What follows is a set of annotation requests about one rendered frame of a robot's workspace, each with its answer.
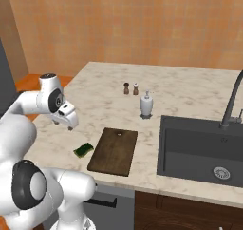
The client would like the white soap dispenser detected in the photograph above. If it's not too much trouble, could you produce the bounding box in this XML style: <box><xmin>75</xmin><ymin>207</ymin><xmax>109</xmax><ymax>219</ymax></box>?
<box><xmin>140</xmin><ymin>90</ymin><xmax>155</xmax><ymax>120</ymax></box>

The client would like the grey dishwasher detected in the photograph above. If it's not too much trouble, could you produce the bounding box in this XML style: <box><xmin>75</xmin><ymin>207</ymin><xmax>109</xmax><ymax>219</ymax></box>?
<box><xmin>43</xmin><ymin>182</ymin><xmax>136</xmax><ymax>230</ymax></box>

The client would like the dark wooden cutting board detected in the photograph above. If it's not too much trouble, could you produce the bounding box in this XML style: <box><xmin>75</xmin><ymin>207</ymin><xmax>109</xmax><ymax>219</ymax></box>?
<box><xmin>86</xmin><ymin>126</ymin><xmax>139</xmax><ymax>178</ymax></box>

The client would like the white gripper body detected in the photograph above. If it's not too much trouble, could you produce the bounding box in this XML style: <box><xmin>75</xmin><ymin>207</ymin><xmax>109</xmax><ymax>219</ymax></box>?
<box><xmin>50</xmin><ymin>106</ymin><xmax>80</xmax><ymax>129</ymax></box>

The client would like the green and yellow sponge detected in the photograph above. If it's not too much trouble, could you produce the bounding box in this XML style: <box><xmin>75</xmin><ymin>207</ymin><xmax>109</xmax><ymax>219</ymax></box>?
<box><xmin>73</xmin><ymin>142</ymin><xmax>95</xmax><ymax>159</ymax></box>

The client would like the dark grey tap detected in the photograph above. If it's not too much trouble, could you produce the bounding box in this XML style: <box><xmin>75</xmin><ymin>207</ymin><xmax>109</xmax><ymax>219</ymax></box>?
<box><xmin>219</xmin><ymin>69</ymin><xmax>243</xmax><ymax>130</ymax></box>

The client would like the black dishwasher handle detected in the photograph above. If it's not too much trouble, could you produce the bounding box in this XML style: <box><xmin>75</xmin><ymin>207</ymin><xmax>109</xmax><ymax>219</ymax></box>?
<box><xmin>84</xmin><ymin>197</ymin><xmax>118</xmax><ymax>209</ymax></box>

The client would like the dark wooden cupboard door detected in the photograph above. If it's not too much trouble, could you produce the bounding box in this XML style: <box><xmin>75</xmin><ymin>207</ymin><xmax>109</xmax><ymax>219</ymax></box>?
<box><xmin>134</xmin><ymin>190</ymin><xmax>243</xmax><ymax>230</ymax></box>

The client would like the dark grey sink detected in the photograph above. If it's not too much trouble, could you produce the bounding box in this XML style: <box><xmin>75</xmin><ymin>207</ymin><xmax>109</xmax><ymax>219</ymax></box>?
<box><xmin>156</xmin><ymin>114</ymin><xmax>243</xmax><ymax>188</ymax></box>

